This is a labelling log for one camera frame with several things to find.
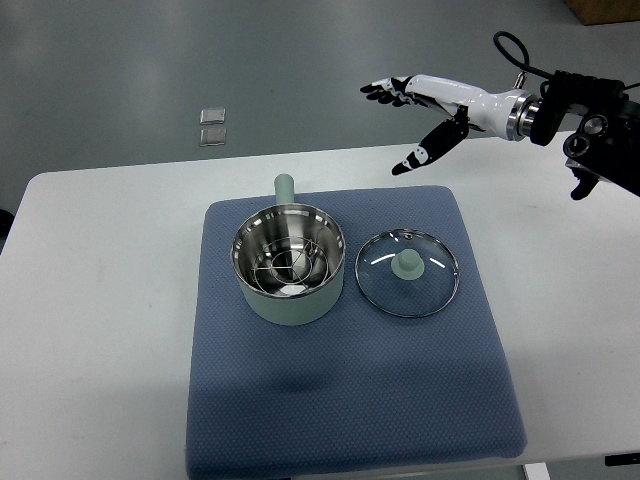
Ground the black table edge bracket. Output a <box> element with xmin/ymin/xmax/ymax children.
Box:
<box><xmin>605</xmin><ymin>452</ymin><xmax>640</xmax><ymax>467</ymax></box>

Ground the mint green cooking pot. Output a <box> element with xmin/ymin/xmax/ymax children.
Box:
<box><xmin>231</xmin><ymin>173</ymin><xmax>346</xmax><ymax>326</ymax></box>

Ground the glass lid with green knob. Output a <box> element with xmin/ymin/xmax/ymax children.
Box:
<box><xmin>355</xmin><ymin>229</ymin><xmax>460</xmax><ymax>318</ymax></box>

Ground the blue textured cushion mat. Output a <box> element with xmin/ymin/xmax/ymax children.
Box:
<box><xmin>186</xmin><ymin>186</ymin><xmax>527</xmax><ymax>479</ymax></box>

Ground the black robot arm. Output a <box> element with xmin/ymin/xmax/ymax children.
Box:
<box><xmin>529</xmin><ymin>71</ymin><xmax>639</xmax><ymax>201</ymax></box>

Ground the metal floor plate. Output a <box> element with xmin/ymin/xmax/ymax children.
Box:
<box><xmin>199</xmin><ymin>127</ymin><xmax>227</xmax><ymax>147</ymax></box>
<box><xmin>199</xmin><ymin>107</ymin><xmax>226</xmax><ymax>125</ymax></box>

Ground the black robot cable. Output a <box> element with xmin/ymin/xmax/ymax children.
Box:
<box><xmin>492</xmin><ymin>31</ymin><xmax>557</xmax><ymax>87</ymax></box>

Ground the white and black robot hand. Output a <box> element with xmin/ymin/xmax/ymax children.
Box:
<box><xmin>360</xmin><ymin>74</ymin><xmax>539</xmax><ymax>176</ymax></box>

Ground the upper metal floor plate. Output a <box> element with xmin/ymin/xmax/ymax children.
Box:
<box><xmin>199</xmin><ymin>107</ymin><xmax>226</xmax><ymax>125</ymax></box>

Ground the lower metal floor plate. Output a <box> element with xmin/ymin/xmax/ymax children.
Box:
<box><xmin>199</xmin><ymin>127</ymin><xmax>227</xmax><ymax>147</ymax></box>

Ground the brown cardboard box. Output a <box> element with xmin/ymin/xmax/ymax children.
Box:
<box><xmin>565</xmin><ymin>0</ymin><xmax>640</xmax><ymax>26</ymax></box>

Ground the wire steaming rack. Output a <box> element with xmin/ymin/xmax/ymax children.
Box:
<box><xmin>250</xmin><ymin>237</ymin><xmax>330</xmax><ymax>297</ymax></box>

